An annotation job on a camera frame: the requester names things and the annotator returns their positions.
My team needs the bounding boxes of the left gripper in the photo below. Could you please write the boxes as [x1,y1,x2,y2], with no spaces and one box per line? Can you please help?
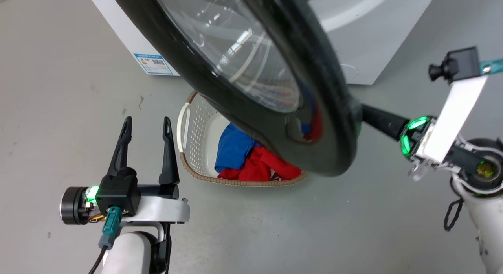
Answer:
[60,116,191,228]

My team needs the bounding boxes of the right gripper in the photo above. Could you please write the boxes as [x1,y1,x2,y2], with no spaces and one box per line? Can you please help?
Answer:
[360,104,438,161]

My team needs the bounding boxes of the black round washing machine door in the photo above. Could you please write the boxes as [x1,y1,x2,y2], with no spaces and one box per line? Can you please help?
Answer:
[108,0,362,177]

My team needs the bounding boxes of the white washing machine body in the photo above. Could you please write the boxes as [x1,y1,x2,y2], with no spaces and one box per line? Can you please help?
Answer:
[86,0,439,85]

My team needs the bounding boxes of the white laundry basket brown rim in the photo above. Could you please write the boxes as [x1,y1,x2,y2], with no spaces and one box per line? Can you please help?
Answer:
[176,91,308,187]

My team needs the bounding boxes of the blue garment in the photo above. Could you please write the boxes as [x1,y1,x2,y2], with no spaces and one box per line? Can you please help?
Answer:
[215,123,262,173]

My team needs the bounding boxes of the blue white energy label sticker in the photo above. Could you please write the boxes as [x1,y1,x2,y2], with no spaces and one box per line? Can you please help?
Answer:
[133,53,174,76]

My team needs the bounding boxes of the red garment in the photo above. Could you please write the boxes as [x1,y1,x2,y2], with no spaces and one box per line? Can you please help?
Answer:
[217,146,303,182]

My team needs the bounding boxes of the white right camera bracket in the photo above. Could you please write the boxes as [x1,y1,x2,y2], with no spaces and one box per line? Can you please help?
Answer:
[415,75,488,165]

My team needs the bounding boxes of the black cable teal plug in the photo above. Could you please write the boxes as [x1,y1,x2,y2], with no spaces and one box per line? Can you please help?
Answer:
[88,206,123,274]

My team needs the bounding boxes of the thin black cable loop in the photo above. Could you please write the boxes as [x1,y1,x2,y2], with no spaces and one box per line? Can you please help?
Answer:
[444,197,464,232]

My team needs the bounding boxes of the teal right camera plug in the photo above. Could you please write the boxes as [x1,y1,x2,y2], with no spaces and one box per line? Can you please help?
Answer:
[480,57,503,75]

